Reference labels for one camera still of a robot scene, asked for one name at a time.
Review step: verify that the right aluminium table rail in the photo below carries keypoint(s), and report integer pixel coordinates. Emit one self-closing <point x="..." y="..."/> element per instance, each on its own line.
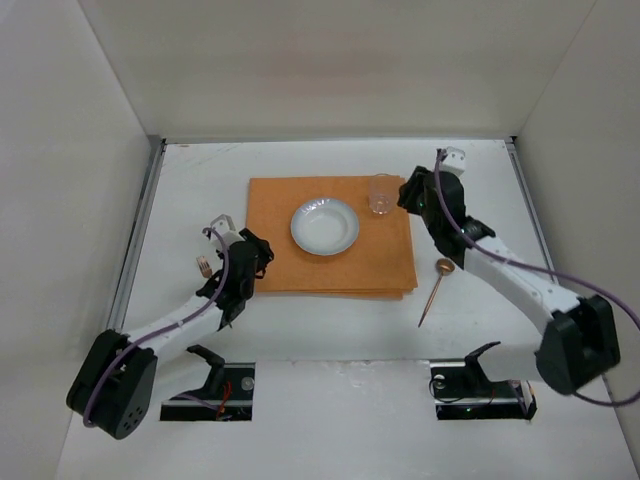
<point x="510" y="143"/>

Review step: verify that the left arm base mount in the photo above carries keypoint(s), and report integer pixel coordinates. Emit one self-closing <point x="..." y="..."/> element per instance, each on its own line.
<point x="227" y="397"/>

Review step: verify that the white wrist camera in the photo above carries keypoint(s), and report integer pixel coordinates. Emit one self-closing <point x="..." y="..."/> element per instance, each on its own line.
<point x="222" y="232"/>
<point x="454" y="161"/>

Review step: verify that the copper spoon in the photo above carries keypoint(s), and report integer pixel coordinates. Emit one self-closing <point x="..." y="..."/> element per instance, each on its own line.
<point x="444" y="267"/>

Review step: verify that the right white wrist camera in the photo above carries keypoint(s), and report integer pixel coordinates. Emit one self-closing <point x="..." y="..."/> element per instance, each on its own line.
<point x="454" y="161"/>

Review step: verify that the left aluminium table rail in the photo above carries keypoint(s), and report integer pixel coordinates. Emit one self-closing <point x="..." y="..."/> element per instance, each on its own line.
<point x="116" y="314"/>

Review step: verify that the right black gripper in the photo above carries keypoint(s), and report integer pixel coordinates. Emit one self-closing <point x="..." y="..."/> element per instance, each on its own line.
<point x="415" y="187"/>

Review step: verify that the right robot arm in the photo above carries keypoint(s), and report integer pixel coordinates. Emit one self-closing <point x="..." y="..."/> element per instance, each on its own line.
<point x="578" y="335"/>

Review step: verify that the aluminium table rail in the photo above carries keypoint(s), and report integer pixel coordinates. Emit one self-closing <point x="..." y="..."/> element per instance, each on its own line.
<point x="510" y="143"/>
<point x="116" y="314"/>

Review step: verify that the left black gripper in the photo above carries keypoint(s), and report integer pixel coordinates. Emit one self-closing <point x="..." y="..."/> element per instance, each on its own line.
<point x="260" y="248"/>

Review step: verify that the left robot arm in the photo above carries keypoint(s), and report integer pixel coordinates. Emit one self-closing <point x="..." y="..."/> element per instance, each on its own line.
<point x="124" y="374"/>

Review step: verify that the clear plastic cup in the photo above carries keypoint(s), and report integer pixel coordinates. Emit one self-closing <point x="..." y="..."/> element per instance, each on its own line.
<point x="382" y="193"/>

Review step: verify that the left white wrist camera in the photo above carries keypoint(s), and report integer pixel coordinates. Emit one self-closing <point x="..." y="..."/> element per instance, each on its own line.
<point x="222" y="232"/>

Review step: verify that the white paper plate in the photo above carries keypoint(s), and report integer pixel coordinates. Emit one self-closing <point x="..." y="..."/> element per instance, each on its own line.
<point x="324" y="226"/>

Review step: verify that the copper fork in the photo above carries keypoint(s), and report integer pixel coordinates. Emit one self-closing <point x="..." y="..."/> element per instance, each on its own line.
<point x="204" y="267"/>

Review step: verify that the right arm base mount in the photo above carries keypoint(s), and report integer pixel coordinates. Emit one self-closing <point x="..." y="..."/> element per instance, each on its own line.
<point x="461" y="392"/>

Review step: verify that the orange cloth napkin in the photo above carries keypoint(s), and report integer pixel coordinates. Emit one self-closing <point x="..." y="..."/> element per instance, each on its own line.
<point x="379" y="263"/>

